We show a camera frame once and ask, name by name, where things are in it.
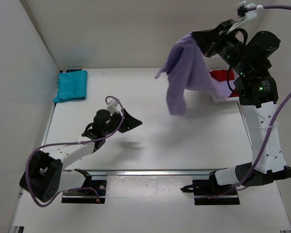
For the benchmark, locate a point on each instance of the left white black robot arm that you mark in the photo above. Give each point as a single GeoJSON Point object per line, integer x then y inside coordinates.
{"type": "Point", "coordinates": [46, 176]}

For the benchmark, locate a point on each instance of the aluminium rail front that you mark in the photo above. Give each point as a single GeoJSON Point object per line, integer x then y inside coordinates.
{"type": "Point", "coordinates": [150, 172]}

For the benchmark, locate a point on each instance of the blue label sticker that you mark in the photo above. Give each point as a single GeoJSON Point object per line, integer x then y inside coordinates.
{"type": "Point", "coordinates": [72, 70]}

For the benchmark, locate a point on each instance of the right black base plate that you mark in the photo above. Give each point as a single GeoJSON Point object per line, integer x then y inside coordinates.
{"type": "Point", "coordinates": [207, 193]}

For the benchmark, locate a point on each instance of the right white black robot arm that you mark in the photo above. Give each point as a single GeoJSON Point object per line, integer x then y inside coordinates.
{"type": "Point", "coordinates": [258, 96]}

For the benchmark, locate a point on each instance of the teal t shirt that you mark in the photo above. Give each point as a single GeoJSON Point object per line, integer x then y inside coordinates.
{"type": "Point", "coordinates": [72, 86]}

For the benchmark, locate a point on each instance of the white plastic basket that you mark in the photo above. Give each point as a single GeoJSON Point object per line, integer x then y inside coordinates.
{"type": "Point", "coordinates": [217, 63]}

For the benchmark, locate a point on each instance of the purple t shirt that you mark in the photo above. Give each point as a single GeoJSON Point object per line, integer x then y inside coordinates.
{"type": "Point", "coordinates": [186, 70]}

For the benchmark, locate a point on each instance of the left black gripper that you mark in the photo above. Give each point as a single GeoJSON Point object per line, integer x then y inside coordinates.
{"type": "Point", "coordinates": [129, 122]}

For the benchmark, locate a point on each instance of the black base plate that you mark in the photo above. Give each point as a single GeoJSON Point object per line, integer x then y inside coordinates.
{"type": "Point", "coordinates": [96, 195]}
{"type": "Point", "coordinates": [207, 193]}

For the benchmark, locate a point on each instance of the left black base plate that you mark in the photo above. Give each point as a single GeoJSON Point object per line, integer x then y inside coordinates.
{"type": "Point", "coordinates": [96, 195]}

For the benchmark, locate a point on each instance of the red t shirt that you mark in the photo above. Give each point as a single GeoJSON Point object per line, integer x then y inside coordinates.
{"type": "Point", "coordinates": [220, 84]}

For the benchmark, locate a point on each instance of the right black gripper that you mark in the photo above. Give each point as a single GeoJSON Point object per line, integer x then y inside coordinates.
{"type": "Point", "coordinates": [212, 40]}

